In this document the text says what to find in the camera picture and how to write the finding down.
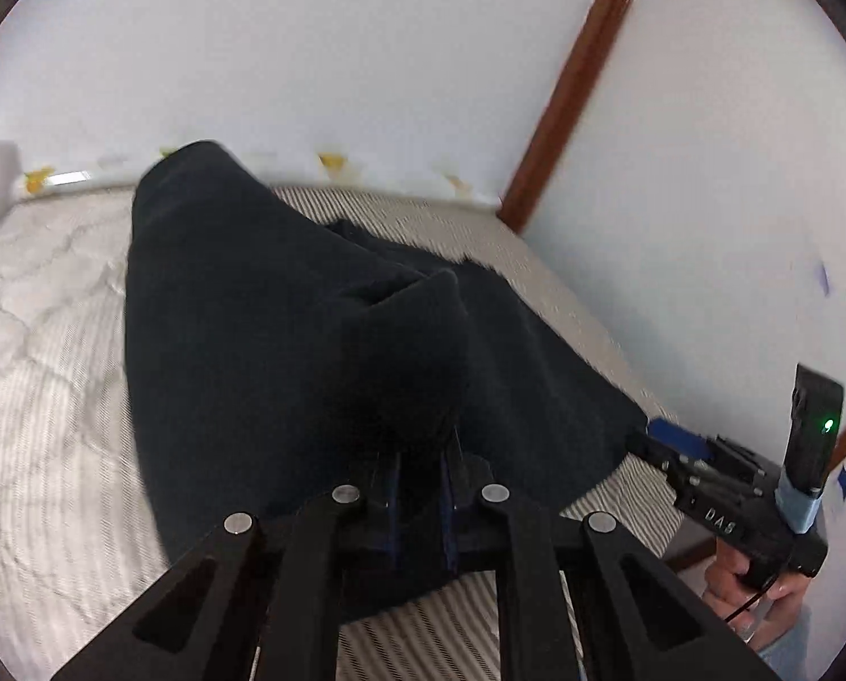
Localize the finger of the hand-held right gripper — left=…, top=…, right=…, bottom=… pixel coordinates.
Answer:
left=625, top=429, right=686, bottom=487
left=646, top=418, right=711, bottom=460

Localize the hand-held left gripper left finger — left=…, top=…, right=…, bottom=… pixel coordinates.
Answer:
left=50, top=450, right=406, bottom=681

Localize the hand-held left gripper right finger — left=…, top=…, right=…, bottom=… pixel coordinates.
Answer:
left=438, top=450, right=785, bottom=681

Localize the black sweatshirt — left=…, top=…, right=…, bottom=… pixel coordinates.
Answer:
left=123, top=140, right=651, bottom=625

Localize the person's right forearm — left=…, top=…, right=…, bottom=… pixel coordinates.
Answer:
left=755, top=603, right=815, bottom=681

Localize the person's right hand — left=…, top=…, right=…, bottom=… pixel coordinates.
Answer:
left=702, top=541, right=811, bottom=648

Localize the white sheet with yellow print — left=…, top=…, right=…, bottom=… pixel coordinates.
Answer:
left=11, top=145, right=509, bottom=210

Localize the striped bed cover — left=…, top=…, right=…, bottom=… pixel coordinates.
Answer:
left=0, top=184, right=686, bottom=681

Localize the black cable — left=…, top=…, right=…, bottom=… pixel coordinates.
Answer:
left=721, top=571, right=782, bottom=627

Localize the brown wooden post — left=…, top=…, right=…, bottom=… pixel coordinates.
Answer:
left=497, top=0, right=658, bottom=235

